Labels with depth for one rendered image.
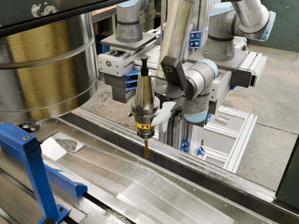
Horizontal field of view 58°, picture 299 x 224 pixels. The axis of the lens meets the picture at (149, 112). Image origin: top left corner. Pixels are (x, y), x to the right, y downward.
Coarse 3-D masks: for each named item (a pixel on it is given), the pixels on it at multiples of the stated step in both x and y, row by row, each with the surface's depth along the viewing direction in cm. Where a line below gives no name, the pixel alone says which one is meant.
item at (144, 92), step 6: (150, 72) 55; (138, 78) 55; (144, 78) 54; (150, 78) 55; (138, 84) 56; (144, 84) 55; (150, 84) 55; (138, 90) 56; (144, 90) 55; (150, 90) 56; (138, 96) 57; (144, 96) 56; (150, 96) 56; (138, 102) 57; (144, 102) 57; (150, 102) 57
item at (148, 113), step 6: (132, 102) 59; (156, 102) 59; (132, 108) 58; (138, 108) 58; (144, 108) 57; (150, 108) 57; (156, 108) 58; (132, 114) 59; (138, 114) 59; (144, 114) 58; (150, 114) 58; (156, 114) 58
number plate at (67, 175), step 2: (60, 172) 94; (62, 172) 95; (64, 172) 96; (62, 174) 93; (64, 174) 93; (66, 174) 95; (68, 174) 97; (66, 176) 92; (68, 176) 93; (70, 176) 95; (72, 176) 96; (70, 178) 92; (72, 178) 93; (74, 178) 95; (72, 180) 91; (74, 180) 91; (76, 180) 93; (78, 180) 94; (78, 182) 92; (80, 182) 93; (82, 182) 95
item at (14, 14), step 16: (0, 0) 17; (16, 0) 18; (32, 0) 19; (48, 0) 20; (64, 0) 21; (80, 0) 22; (96, 0) 24; (112, 0) 26; (128, 0) 27; (0, 16) 17; (16, 16) 18; (32, 16) 19; (48, 16) 21; (64, 16) 22; (0, 32) 18; (16, 32) 19
